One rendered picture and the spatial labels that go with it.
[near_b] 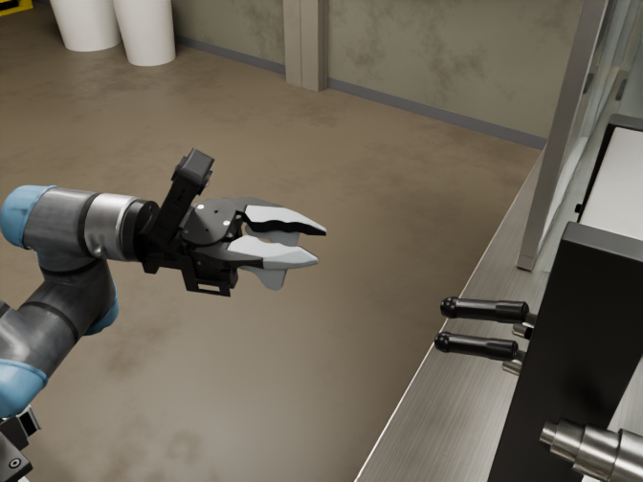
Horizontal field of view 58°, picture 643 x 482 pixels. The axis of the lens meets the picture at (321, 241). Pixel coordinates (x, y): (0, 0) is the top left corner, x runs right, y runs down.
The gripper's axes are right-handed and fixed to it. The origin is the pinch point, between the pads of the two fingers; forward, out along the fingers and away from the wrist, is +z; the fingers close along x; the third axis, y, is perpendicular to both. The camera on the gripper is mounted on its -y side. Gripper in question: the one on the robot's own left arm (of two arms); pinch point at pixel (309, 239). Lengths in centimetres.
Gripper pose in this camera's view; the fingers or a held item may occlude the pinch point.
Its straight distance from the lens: 60.7
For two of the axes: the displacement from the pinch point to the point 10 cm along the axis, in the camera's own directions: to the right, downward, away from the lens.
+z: 9.8, 1.3, -1.7
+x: -2.1, 6.8, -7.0
